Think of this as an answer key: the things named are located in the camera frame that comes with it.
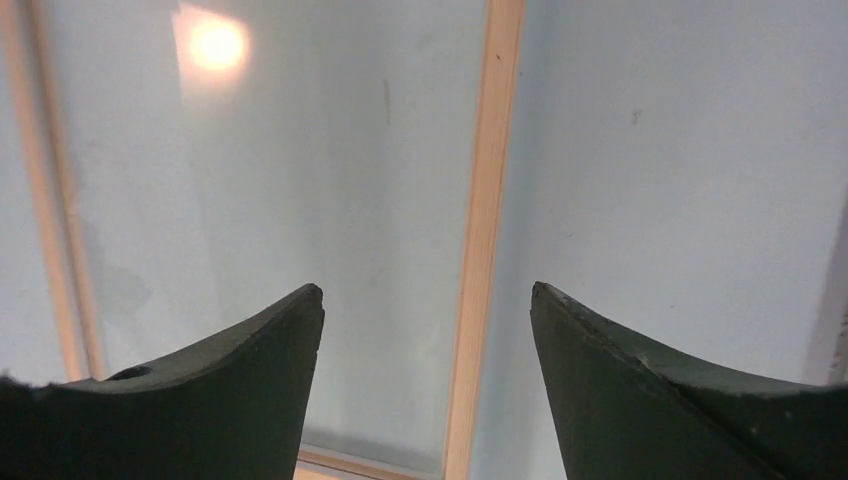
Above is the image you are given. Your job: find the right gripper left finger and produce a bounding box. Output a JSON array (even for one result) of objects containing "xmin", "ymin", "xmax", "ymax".
[{"xmin": 1, "ymin": 284, "xmax": 325, "ymax": 479}]

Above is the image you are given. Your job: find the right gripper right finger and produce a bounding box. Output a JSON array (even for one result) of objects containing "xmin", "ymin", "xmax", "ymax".
[{"xmin": 530, "ymin": 282, "xmax": 847, "ymax": 479}]

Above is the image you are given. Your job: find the white wooden picture frame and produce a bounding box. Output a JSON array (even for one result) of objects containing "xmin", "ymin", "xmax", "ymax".
[{"xmin": 1, "ymin": 1, "xmax": 524, "ymax": 479}]

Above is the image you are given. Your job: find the clear plastic sheet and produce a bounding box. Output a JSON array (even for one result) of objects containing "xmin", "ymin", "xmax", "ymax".
[{"xmin": 41, "ymin": 1, "xmax": 484, "ymax": 478}]

